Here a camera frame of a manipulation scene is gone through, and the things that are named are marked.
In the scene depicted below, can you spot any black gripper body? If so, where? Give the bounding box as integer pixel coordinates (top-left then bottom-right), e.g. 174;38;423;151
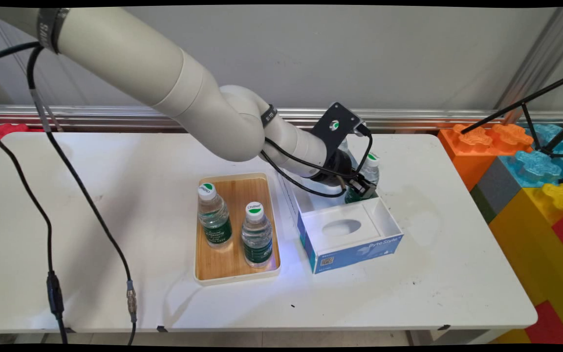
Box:
322;149;363;190

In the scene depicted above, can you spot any white blue ByteDance cardboard box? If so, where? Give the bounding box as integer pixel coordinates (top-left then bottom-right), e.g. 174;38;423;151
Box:
278;169;405;274

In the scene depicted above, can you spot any orange foam building block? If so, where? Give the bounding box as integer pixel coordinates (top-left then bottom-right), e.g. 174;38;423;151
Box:
438;123;535;192

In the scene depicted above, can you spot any dark green foam block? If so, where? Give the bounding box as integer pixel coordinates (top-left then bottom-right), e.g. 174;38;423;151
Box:
470;185;499;224

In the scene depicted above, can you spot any bamboo tray with cream rim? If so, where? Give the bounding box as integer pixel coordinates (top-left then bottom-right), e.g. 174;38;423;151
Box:
194;172;282;286

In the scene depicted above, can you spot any cyan foam block grey side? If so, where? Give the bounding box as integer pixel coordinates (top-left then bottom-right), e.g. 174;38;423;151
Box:
477;149;563;218

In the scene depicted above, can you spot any black tripod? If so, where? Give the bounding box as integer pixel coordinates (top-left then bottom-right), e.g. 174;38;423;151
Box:
460;70;563;160

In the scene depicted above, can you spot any cyan foam building block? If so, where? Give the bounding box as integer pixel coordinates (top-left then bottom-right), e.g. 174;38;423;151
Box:
531;123;563;156

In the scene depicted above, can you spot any black camera cable loop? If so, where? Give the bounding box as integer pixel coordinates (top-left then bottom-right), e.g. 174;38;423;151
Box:
262;128;374;177

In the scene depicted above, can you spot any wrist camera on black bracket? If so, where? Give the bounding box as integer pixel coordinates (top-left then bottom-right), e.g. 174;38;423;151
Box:
310;101;371;153

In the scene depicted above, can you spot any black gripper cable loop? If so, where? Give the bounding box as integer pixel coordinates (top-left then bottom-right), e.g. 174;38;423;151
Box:
260;151;348;199

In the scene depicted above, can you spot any silver aluminium wall rail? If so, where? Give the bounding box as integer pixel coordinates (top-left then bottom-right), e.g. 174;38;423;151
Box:
0;104;563;133

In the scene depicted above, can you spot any narrow black cable strap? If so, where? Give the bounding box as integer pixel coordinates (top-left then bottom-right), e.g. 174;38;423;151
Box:
261;104;278;129

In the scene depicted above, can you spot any black cable with silver connector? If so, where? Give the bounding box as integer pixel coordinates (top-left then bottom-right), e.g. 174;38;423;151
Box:
26;44;138;346

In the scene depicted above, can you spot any wide black cable strap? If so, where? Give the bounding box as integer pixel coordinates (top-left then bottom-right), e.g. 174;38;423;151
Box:
37;7;70;54

